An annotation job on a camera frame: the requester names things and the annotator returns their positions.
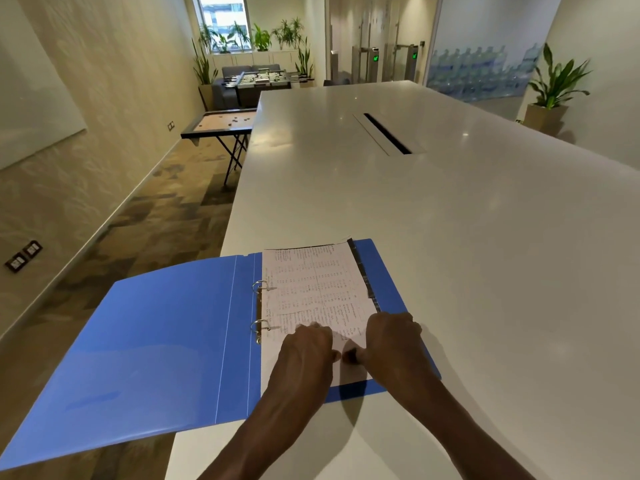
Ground person's left hand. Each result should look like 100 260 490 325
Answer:
265 321 343 411

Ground person's right hand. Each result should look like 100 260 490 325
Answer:
343 311 441 413

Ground printed white paper sheets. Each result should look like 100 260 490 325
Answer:
259 238 382 395

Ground blue folder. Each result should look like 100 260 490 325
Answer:
0 238 442 471

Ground person's left forearm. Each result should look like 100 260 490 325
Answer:
197 389 326 480

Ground person's right forearm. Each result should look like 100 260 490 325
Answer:
395 377 539 480

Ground black-framed wooden game board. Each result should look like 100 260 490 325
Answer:
180 108 258 187

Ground large plant in beige planter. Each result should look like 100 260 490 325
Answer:
521 42 593 138

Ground foosball table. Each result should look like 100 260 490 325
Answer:
213 70 316 111

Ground metal turnstile gate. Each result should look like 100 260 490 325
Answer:
351 44 380 84
383 42 420 83

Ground stack of water bottles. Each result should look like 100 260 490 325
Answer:
425 43 543 103

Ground grey sofa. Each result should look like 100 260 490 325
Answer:
221 63 282 81

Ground snake plant in beige pot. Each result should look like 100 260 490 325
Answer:
191 38 219 112
294 35 315 88

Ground bright green leafy plant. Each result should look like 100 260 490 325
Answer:
251 23 273 52

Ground feathery palm plant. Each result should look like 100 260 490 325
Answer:
271 17 306 49

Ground dark green windowsill plant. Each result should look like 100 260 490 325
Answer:
197 23 217 55
215 21 251 54

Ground window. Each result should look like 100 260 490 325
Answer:
195 0 252 51

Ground table cable slot cover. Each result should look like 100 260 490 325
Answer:
352 112 426 157

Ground white glass wall board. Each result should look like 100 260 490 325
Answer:
0 0 89 171

